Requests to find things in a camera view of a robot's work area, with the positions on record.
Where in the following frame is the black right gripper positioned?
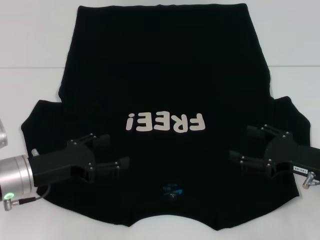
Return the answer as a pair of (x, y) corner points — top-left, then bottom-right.
(229, 123), (320, 181)

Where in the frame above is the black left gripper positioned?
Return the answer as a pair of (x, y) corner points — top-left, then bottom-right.
(28, 133), (130, 187)

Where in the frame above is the left arm cable with plug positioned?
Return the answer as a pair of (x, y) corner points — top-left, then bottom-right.
(2, 184), (52, 212)

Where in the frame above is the black shirt with FREE print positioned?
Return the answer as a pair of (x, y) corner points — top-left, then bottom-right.
(20, 2), (312, 225)

